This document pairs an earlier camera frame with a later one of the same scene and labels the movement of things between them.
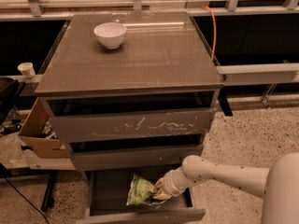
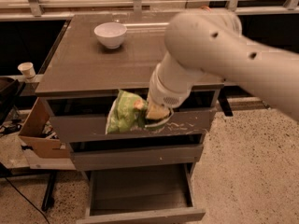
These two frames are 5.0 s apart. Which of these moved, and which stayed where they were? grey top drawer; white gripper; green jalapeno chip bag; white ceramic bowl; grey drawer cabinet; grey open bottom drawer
Moved: white gripper; green jalapeno chip bag
Stayed: grey open bottom drawer; grey top drawer; grey drawer cabinet; white ceramic bowl
